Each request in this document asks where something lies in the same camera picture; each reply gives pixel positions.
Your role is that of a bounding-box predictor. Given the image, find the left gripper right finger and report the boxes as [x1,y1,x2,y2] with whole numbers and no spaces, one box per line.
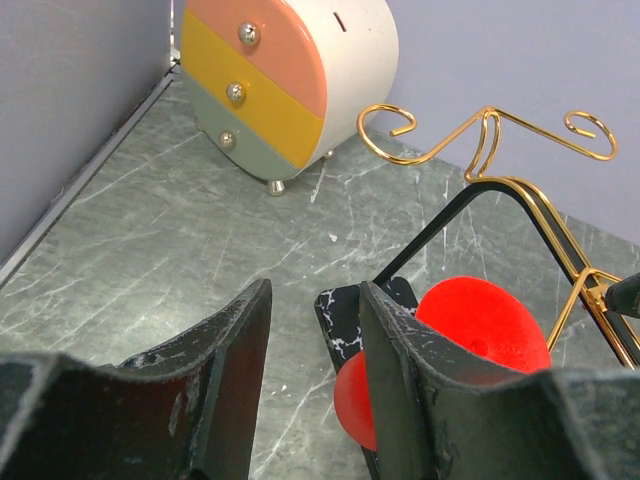
[359,282,639,479]

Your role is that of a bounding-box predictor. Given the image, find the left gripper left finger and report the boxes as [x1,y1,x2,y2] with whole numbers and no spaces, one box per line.
[1,279,272,479]

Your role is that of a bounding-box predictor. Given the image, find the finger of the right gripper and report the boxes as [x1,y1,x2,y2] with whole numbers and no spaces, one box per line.
[604,273,640,318]

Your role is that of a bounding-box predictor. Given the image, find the red plastic wine glass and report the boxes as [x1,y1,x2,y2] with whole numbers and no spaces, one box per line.
[334,276,551,451]

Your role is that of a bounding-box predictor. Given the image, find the round beige drawer cabinet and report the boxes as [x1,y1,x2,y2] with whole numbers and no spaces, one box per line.
[180,0,399,196]

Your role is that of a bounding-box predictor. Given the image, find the gold wire wine glass rack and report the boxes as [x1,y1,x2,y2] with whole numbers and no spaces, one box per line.
[314,103,640,480]

